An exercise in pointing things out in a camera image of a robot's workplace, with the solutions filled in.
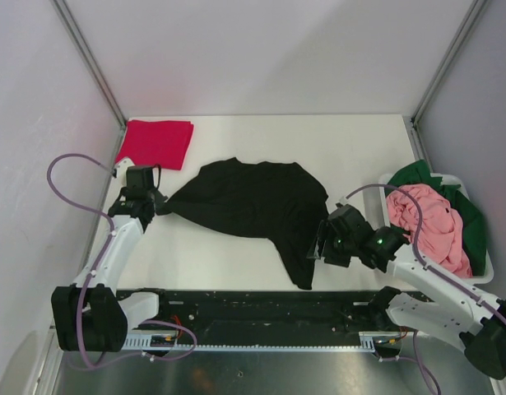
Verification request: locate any black t shirt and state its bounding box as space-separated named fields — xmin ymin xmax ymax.
xmin=156 ymin=158 xmax=328 ymax=290

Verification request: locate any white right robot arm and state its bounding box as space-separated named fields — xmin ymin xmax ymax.
xmin=309 ymin=204 xmax=506 ymax=380

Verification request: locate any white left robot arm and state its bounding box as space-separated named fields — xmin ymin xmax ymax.
xmin=51 ymin=165 xmax=171 ymax=352

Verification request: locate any folded magenta t shirt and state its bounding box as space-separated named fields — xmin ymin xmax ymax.
xmin=114 ymin=120 xmax=194 ymax=170

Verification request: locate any pink t shirt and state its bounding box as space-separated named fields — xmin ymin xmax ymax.
xmin=386 ymin=184 xmax=472 ymax=278

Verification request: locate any green t shirt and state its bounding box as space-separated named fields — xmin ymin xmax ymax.
xmin=385 ymin=160 xmax=486 ymax=278

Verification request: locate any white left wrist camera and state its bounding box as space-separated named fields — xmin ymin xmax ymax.
xmin=113 ymin=157 xmax=134 ymax=179

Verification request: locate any grey slotted cable duct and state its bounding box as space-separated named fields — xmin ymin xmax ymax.
xmin=121 ymin=332 xmax=401 ymax=353

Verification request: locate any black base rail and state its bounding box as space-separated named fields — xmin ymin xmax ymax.
xmin=116 ymin=290 xmax=420 ymax=345

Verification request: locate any right aluminium frame post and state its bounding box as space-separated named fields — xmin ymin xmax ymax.
xmin=412 ymin=0 xmax=489 ymax=124

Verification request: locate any aluminium frame post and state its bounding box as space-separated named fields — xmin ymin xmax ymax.
xmin=412 ymin=0 xmax=489 ymax=124
xmin=49 ymin=0 xmax=127 ymax=130

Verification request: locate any left aluminium frame post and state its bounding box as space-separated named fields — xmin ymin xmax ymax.
xmin=49 ymin=0 xmax=127 ymax=130

